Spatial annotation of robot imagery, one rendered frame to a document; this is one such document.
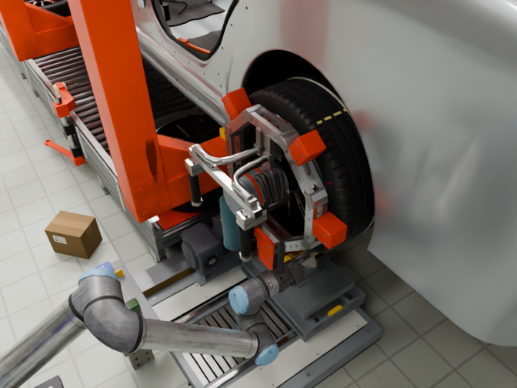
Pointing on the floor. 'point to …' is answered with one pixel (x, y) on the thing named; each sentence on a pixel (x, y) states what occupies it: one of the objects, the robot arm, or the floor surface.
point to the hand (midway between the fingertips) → (313, 250)
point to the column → (140, 358)
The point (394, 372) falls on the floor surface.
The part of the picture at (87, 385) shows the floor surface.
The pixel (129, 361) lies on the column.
